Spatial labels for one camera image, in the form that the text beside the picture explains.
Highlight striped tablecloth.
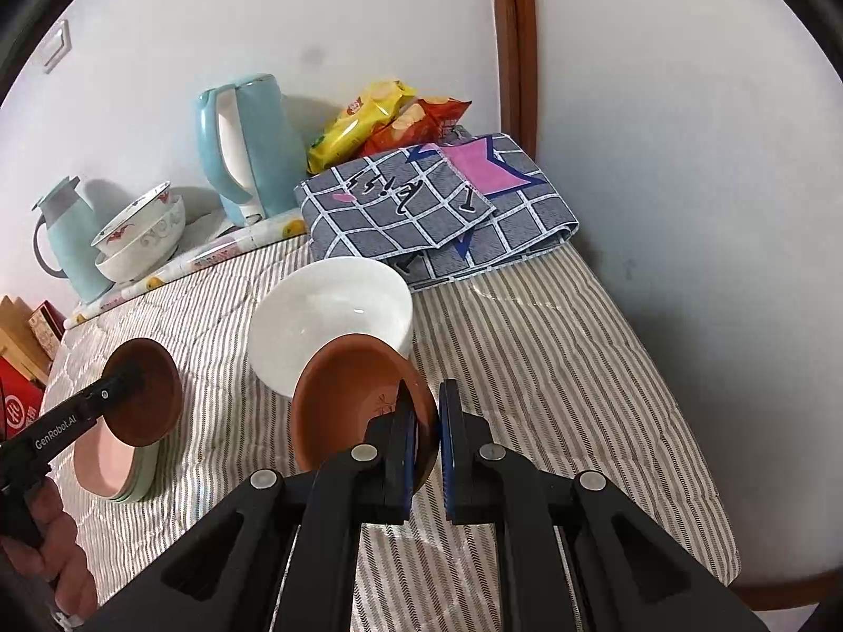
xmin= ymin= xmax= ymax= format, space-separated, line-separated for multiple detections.
xmin=46 ymin=237 xmax=740 ymax=632

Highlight printed paper roll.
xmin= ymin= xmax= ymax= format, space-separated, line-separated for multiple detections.
xmin=64 ymin=207 xmax=310 ymax=329

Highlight orange chip bag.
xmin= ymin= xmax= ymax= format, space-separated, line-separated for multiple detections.
xmin=359 ymin=96 xmax=473 ymax=157

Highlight green plate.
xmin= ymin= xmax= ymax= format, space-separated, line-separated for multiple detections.
xmin=109 ymin=441 xmax=162 ymax=506

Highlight wooden door frame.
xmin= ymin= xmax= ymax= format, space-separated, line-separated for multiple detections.
xmin=486 ymin=0 xmax=540 ymax=141

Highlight plain white bowl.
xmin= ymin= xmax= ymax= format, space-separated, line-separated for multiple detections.
xmin=248 ymin=256 xmax=415 ymax=401

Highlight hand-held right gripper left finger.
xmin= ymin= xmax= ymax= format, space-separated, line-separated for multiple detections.
xmin=79 ymin=378 xmax=423 ymax=632

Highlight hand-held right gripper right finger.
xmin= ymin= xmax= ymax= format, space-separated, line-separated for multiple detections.
xmin=438 ymin=378 xmax=791 ymax=632

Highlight yellow chip bag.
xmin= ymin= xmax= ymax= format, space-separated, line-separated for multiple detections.
xmin=307 ymin=79 xmax=417 ymax=175

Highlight grey plaid folded cloth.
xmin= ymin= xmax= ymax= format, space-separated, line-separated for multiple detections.
xmin=293 ymin=133 xmax=581 ymax=291

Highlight wooden baseboard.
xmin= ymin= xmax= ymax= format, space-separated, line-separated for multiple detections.
xmin=730 ymin=540 xmax=837 ymax=608

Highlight white bowl grey pattern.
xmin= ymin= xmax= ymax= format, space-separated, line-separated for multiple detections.
xmin=94 ymin=196 xmax=187 ymax=283

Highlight light blue thermos jug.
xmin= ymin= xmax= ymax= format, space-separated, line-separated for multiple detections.
xmin=33 ymin=175 xmax=116 ymax=304

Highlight person's left hand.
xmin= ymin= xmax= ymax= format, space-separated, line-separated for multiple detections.
xmin=0 ymin=474 xmax=100 ymax=615

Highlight white bowl red blue pattern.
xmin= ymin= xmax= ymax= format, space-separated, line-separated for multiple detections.
xmin=90 ymin=182 xmax=173 ymax=255

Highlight patterned box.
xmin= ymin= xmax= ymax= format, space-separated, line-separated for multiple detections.
xmin=27 ymin=301 xmax=67 ymax=360

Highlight small brown bowl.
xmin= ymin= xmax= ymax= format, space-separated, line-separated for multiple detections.
xmin=291 ymin=334 xmax=439 ymax=485
xmin=102 ymin=338 xmax=184 ymax=447

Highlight brown paper bag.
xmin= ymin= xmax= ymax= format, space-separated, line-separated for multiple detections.
xmin=0 ymin=295 xmax=52 ymax=386

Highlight red paper bag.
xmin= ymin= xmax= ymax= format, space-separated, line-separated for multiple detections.
xmin=0 ymin=357 xmax=47 ymax=439

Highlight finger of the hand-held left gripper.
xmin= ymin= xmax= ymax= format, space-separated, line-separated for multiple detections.
xmin=62 ymin=369 xmax=154 ymax=417

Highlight white light switch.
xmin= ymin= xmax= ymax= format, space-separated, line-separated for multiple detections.
xmin=41 ymin=18 xmax=72 ymax=75

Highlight light blue electric kettle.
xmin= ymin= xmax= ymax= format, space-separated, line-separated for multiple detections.
xmin=195 ymin=74 xmax=308 ymax=226

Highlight pink plate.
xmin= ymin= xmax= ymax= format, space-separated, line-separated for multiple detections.
xmin=72 ymin=431 xmax=142 ymax=495

